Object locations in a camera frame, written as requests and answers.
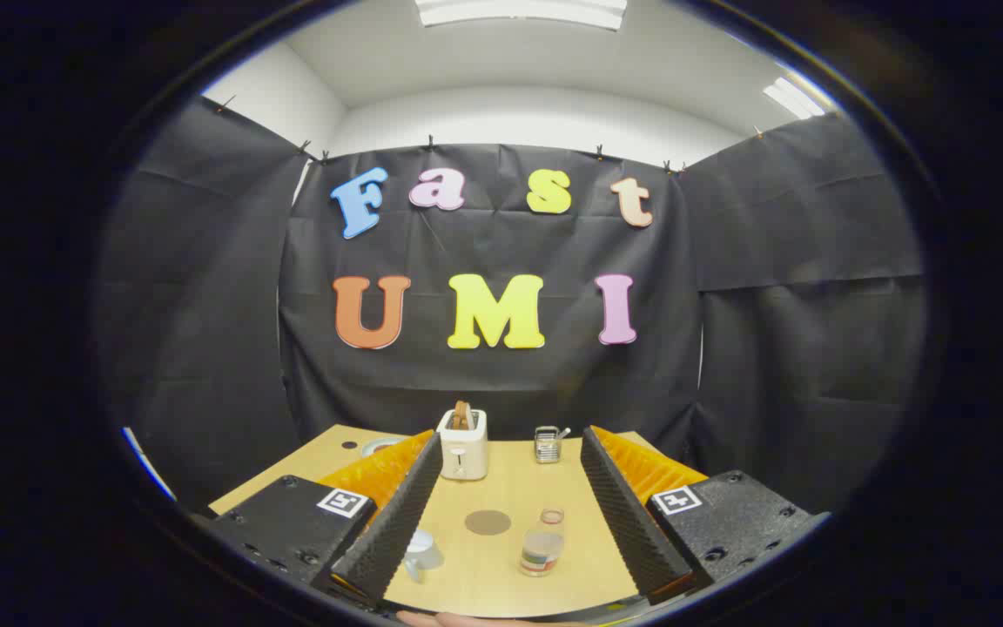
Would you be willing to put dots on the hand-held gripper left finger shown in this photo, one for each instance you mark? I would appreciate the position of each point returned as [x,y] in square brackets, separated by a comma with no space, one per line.
[397,531]

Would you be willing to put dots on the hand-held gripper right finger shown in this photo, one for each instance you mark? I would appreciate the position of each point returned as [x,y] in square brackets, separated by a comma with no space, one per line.
[632,531]

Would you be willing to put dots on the round brown coaster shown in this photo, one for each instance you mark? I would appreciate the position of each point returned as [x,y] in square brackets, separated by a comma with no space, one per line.
[488,522]

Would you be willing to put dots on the clear plastic juice bottle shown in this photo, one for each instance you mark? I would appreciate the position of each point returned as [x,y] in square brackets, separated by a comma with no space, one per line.
[541,547]

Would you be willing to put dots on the pale green plate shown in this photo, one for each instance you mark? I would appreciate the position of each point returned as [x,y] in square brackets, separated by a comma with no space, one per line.
[377,447]

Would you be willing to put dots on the white toaster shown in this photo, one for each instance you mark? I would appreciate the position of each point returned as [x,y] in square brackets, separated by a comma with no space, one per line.
[463,457]

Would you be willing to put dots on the wooden table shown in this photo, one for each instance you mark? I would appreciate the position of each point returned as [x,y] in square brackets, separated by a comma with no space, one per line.
[501,579]

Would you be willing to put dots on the brown toast slice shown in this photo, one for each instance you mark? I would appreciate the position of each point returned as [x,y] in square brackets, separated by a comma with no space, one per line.
[462,416]

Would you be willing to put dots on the small ceiling light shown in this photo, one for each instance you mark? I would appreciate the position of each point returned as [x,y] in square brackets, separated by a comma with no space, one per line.
[795,97]

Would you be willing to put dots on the long ceiling light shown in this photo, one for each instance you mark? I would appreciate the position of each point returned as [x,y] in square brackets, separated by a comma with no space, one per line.
[519,10]

